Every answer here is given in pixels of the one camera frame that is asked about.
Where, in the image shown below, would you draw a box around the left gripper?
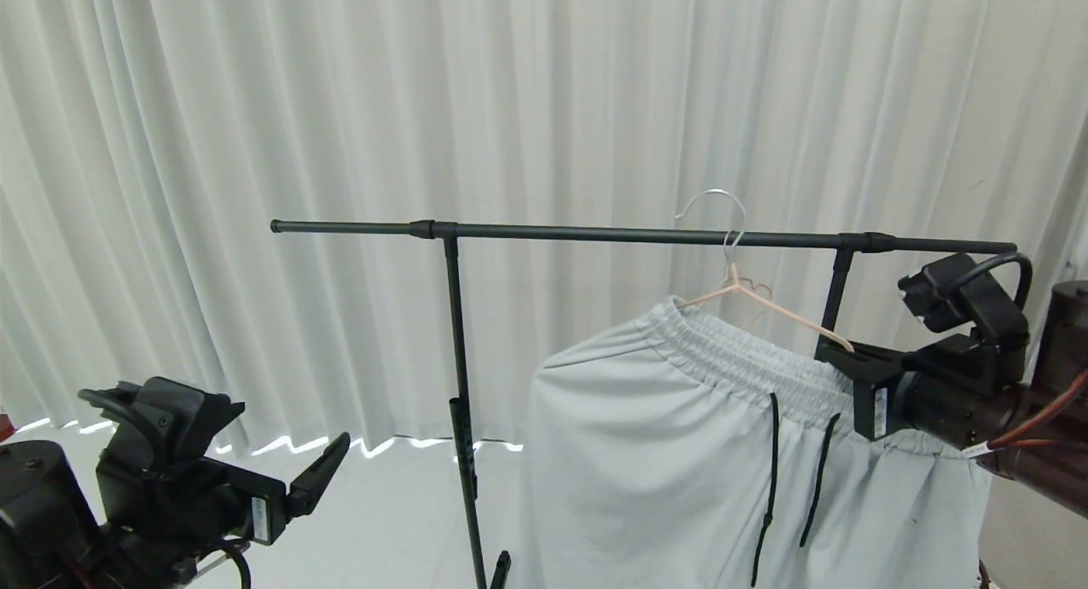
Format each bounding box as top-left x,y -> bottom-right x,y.
95,433 -> 351,573

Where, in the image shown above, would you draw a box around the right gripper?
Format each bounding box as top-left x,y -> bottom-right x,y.
853,370 -> 1034,454

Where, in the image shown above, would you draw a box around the pink clothes hanger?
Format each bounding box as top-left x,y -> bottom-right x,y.
727,232 -> 776,328
674,189 -> 856,354

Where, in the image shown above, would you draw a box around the pale grey shorts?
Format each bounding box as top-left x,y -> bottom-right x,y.
510,296 -> 994,589

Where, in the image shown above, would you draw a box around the black clothes rack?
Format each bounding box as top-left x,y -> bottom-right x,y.
270,218 -> 1018,589

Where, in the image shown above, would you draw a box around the white curtain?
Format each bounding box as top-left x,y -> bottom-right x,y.
0,0 -> 1088,458

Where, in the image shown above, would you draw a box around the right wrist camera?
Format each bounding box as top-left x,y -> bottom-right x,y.
898,252 -> 1034,394

